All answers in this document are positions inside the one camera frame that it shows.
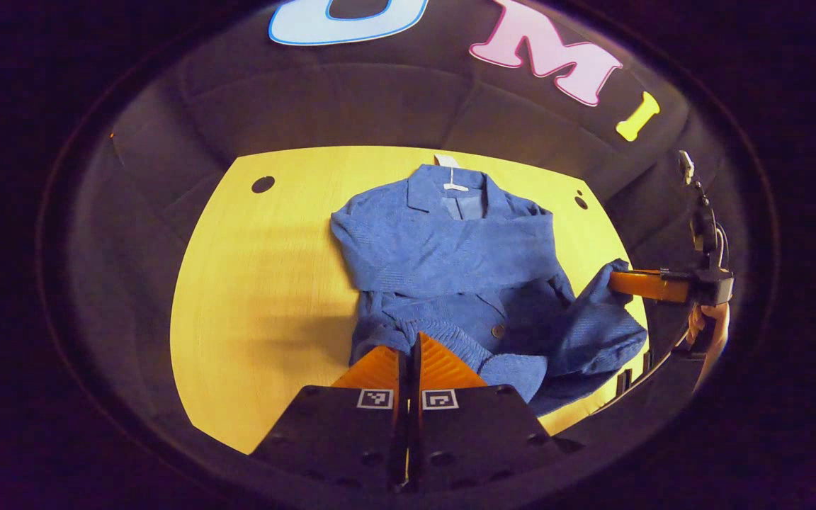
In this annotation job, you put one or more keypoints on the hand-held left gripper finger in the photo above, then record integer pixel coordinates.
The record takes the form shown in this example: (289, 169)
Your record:
(401, 425)
(416, 432)

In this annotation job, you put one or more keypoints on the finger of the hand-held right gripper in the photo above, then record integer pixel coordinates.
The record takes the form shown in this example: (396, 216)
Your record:
(652, 285)

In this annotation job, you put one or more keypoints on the blue knit cardigan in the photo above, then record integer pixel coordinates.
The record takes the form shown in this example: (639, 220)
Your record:
(450, 255)

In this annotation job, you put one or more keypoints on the black backdrop cloth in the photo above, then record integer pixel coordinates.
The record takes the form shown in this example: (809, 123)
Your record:
(309, 99)

